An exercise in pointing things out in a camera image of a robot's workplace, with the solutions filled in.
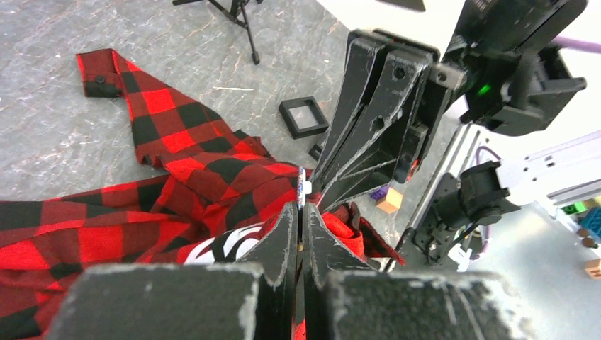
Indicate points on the red black plaid shirt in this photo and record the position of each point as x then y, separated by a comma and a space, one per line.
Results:
221, 193

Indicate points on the black square frame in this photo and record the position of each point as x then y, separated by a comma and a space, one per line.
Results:
316, 150
303, 117

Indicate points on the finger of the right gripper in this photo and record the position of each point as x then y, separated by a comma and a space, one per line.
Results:
393, 100
366, 56

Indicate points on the round holographic badge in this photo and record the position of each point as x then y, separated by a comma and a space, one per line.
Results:
304, 188

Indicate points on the purple toy brick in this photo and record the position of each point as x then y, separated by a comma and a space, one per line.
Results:
379, 193

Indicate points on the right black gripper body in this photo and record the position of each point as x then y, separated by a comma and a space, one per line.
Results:
442, 83

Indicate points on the black tripod mic stand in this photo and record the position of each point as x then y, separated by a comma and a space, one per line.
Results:
237, 14

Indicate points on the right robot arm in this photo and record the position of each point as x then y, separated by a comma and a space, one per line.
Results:
516, 84

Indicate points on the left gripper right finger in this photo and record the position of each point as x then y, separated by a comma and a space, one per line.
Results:
345, 298

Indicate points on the wooden cube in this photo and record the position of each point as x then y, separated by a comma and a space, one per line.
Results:
391, 203

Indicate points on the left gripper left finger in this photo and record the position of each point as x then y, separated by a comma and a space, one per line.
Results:
252, 298

